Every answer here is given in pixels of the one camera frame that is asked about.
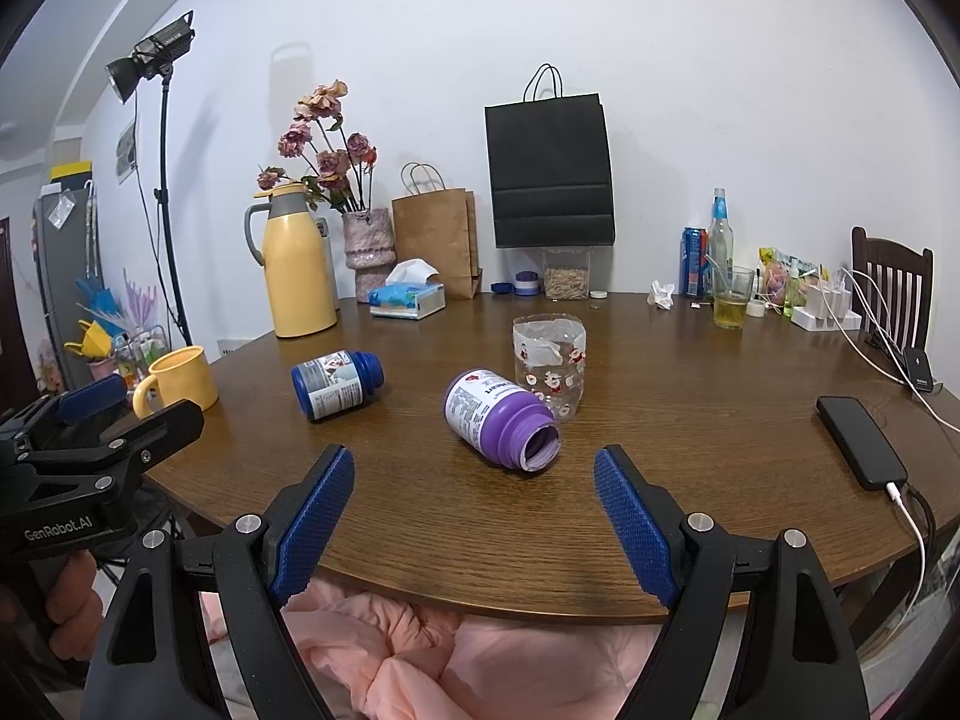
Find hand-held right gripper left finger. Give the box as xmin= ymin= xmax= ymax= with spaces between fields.
xmin=82 ymin=444 xmax=355 ymax=720

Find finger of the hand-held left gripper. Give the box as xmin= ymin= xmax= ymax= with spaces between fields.
xmin=15 ymin=399 xmax=205 ymax=497
xmin=0 ymin=373 xmax=128 ymax=458

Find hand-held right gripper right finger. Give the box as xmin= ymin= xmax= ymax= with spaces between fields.
xmin=594 ymin=446 xmax=871 ymax=720

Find purple plastic bottle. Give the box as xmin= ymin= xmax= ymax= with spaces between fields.
xmin=442 ymin=369 xmax=561 ymax=474

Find clear printed plastic cup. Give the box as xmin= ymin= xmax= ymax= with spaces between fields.
xmin=512 ymin=313 xmax=586 ymax=422

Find person's left hand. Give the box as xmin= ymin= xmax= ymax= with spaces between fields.
xmin=43 ymin=551 xmax=103 ymax=665

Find yellow mug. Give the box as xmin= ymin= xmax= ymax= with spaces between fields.
xmin=133 ymin=346 xmax=220 ymax=421

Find rack of small jars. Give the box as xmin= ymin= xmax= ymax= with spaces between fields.
xmin=112 ymin=325 xmax=170 ymax=391

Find blue plastic bottle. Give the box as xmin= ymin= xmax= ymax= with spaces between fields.
xmin=291 ymin=349 xmax=385 ymax=422

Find grey refrigerator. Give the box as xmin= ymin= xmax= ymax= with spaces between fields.
xmin=31 ymin=180 xmax=104 ymax=391

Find black light stand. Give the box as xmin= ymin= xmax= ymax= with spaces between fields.
xmin=152 ymin=64 xmax=194 ymax=350

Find pink clothing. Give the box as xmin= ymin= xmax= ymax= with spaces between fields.
xmin=199 ymin=577 xmax=676 ymax=720

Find yellow thermos jug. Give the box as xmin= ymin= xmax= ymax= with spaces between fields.
xmin=244 ymin=182 xmax=340 ymax=338

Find drinking glass with yellow liquid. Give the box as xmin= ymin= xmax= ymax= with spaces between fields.
xmin=711 ymin=265 xmax=755 ymax=330

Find black smartphone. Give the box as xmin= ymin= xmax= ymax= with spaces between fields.
xmin=816 ymin=395 xmax=908 ymax=492

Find silver flask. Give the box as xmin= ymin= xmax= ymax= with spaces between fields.
xmin=316 ymin=217 xmax=341 ymax=302

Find tissue box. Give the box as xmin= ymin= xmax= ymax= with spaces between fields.
xmin=368 ymin=259 xmax=446 ymax=320

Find clear snack container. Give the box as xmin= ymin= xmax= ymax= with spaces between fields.
xmin=541 ymin=246 xmax=592 ymax=301

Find blue drink can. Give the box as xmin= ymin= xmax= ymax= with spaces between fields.
xmin=679 ymin=226 xmax=710 ymax=298

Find pink ceramic vase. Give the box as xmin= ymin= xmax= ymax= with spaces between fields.
xmin=343 ymin=208 xmax=396 ymax=302

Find white charging stand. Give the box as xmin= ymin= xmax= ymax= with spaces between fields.
xmin=792 ymin=270 xmax=863 ymax=332

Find colourful snack bag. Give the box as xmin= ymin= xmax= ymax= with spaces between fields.
xmin=757 ymin=246 xmax=820 ymax=316

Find clear glass bottle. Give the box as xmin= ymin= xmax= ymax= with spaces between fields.
xmin=706 ymin=188 xmax=736 ymax=301

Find brown paper bag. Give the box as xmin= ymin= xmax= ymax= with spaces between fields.
xmin=391 ymin=162 xmax=483 ymax=299

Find dried pink flowers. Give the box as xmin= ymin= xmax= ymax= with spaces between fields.
xmin=257 ymin=79 xmax=378 ymax=215

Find black power bank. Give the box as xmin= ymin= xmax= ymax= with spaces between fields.
xmin=900 ymin=347 xmax=935 ymax=395

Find black studio light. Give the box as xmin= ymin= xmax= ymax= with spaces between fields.
xmin=105 ymin=11 xmax=196 ymax=104

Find black paper bag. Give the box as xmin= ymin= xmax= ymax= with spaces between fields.
xmin=484 ymin=64 xmax=617 ymax=248

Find dark wooden chair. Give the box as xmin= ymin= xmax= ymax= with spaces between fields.
xmin=851 ymin=226 xmax=935 ymax=361

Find wall poster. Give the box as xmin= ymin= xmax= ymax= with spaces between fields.
xmin=116 ymin=114 xmax=141 ymax=185

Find white phone cable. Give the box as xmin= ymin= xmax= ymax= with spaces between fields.
xmin=885 ymin=481 xmax=932 ymax=620

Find white charging cable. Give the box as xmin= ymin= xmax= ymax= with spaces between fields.
xmin=841 ymin=266 xmax=960 ymax=455

